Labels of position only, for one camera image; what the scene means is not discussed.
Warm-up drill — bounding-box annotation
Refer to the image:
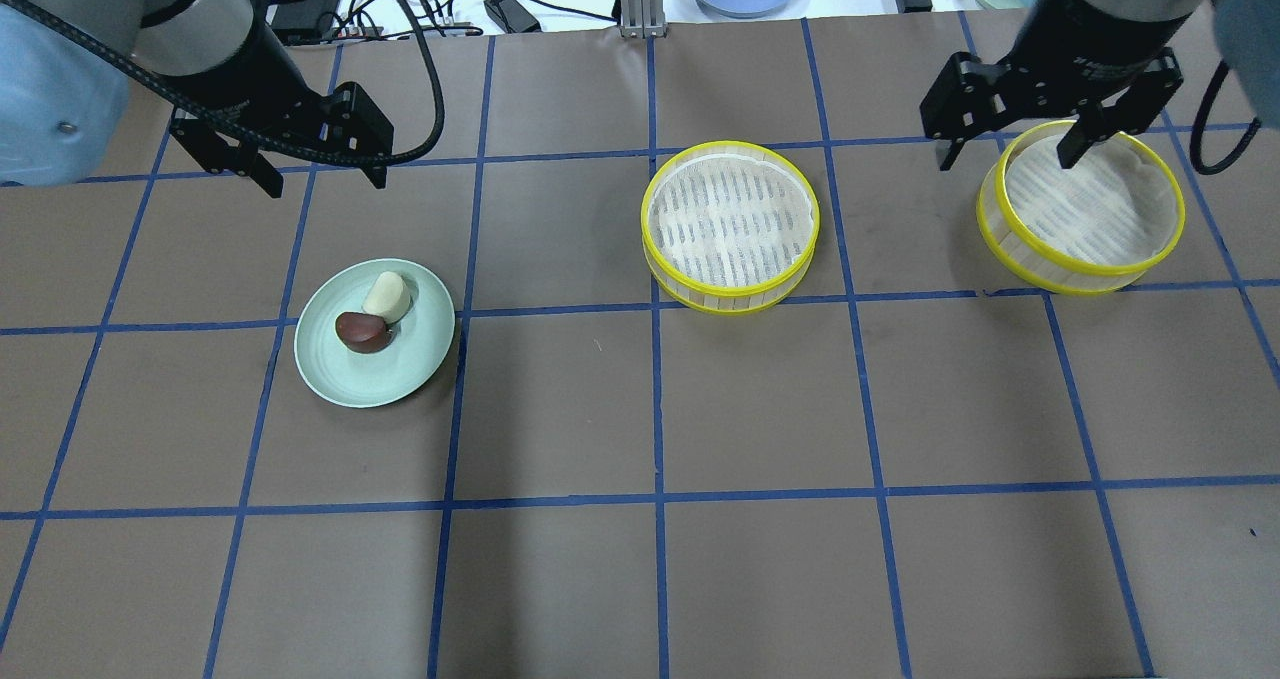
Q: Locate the black power adapter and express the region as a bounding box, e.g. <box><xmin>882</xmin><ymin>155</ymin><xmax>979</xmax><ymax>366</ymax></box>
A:
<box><xmin>483</xmin><ymin>0</ymin><xmax>541</xmax><ymax>35</ymax></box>

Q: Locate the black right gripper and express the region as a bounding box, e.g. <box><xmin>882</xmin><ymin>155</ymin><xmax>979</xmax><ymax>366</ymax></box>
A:
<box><xmin>920</xmin><ymin>47</ymin><xmax>1184</xmax><ymax>172</ymax></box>

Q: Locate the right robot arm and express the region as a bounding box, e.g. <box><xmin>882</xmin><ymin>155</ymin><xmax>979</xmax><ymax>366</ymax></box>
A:
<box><xmin>920</xmin><ymin>0</ymin><xmax>1279</xmax><ymax>170</ymax></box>

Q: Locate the yellow bamboo steamer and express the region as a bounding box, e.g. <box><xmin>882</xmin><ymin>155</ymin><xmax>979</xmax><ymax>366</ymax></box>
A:
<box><xmin>975</xmin><ymin>120</ymin><xmax>1187</xmax><ymax>296</ymax></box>
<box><xmin>639</xmin><ymin>141</ymin><xmax>820</xmax><ymax>316</ymax></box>

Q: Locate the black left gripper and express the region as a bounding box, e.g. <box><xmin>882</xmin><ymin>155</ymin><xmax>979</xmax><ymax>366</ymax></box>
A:
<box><xmin>169</xmin><ymin>81</ymin><xmax>394</xmax><ymax>199</ymax></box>

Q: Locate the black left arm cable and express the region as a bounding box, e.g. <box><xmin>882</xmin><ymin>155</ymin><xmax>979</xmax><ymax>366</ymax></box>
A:
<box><xmin>0</xmin><ymin>0</ymin><xmax>447</xmax><ymax>167</ymax></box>

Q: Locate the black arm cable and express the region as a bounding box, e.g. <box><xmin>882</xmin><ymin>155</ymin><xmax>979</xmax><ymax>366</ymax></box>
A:
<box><xmin>0</xmin><ymin>0</ymin><xmax>447</xmax><ymax>167</ymax></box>
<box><xmin>1188</xmin><ymin>59</ymin><xmax>1263</xmax><ymax>176</ymax></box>

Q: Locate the white steamed bun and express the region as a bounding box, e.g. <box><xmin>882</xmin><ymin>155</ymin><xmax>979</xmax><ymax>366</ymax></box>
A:
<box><xmin>361</xmin><ymin>272</ymin><xmax>412</xmax><ymax>325</ymax></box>

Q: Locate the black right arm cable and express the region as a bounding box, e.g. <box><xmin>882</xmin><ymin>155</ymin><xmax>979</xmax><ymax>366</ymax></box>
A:
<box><xmin>1188</xmin><ymin>59</ymin><xmax>1263</xmax><ymax>176</ymax></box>

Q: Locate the light green plate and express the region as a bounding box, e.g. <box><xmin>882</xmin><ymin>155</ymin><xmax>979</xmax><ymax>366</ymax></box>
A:
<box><xmin>294</xmin><ymin>258</ymin><xmax>454</xmax><ymax>407</ymax></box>

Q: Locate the dark red bun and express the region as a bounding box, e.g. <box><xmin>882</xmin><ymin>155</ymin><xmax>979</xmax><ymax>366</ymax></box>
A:
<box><xmin>334</xmin><ymin>311</ymin><xmax>393</xmax><ymax>355</ymax></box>

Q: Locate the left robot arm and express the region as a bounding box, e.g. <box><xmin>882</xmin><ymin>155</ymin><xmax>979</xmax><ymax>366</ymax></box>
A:
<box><xmin>3</xmin><ymin>0</ymin><xmax>394</xmax><ymax>197</ymax></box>

